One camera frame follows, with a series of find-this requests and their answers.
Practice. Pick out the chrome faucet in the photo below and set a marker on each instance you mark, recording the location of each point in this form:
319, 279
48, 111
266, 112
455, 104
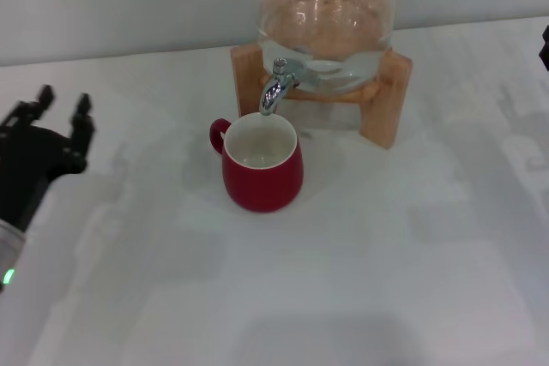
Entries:
274, 89

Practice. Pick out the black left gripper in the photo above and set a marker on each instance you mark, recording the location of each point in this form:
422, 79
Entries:
30, 164

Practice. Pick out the glass water dispenser jar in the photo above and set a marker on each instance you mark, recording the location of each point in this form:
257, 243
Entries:
326, 14

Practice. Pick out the wooden dispenser stand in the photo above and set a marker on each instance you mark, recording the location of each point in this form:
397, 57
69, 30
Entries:
384, 104

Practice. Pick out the red ceramic cup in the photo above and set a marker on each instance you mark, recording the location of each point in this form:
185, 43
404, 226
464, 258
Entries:
261, 186

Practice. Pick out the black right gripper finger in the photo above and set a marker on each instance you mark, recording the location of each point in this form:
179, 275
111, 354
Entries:
545, 49

